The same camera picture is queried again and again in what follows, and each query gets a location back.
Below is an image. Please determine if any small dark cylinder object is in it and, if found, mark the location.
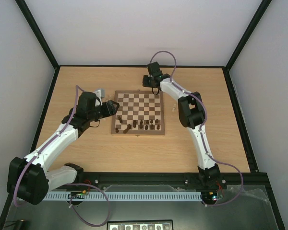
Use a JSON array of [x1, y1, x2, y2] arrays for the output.
[[13, 219, 26, 230]]

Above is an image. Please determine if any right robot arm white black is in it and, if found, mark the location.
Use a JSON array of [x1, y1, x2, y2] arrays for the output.
[[143, 62, 220, 188]]

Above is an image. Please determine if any wooden chess board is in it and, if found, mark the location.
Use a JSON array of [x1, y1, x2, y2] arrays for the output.
[[111, 90, 165, 136]]

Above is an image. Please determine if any left circuit board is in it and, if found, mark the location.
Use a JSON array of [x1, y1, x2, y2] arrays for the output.
[[69, 190, 90, 199]]

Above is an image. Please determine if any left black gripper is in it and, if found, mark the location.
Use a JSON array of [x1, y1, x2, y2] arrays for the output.
[[89, 100, 120, 122]]

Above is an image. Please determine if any black aluminium frame rail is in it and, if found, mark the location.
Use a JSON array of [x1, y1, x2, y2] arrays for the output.
[[14, 170, 269, 192]]

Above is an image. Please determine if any grey slotted cable duct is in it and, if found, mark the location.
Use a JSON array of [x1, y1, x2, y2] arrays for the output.
[[44, 191, 202, 202]]

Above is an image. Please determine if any circuit board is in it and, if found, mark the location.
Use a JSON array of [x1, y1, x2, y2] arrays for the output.
[[69, 190, 90, 199], [204, 190, 225, 201]]

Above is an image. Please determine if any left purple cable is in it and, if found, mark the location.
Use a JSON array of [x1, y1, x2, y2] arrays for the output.
[[13, 85, 110, 227]]

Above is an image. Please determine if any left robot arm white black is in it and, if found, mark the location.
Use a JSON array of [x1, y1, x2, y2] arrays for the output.
[[7, 90, 120, 206]]

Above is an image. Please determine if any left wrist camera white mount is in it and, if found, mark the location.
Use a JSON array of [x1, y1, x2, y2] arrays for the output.
[[94, 89, 105, 99]]

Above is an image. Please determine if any right circuit board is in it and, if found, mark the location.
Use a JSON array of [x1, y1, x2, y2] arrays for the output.
[[204, 190, 225, 201]]

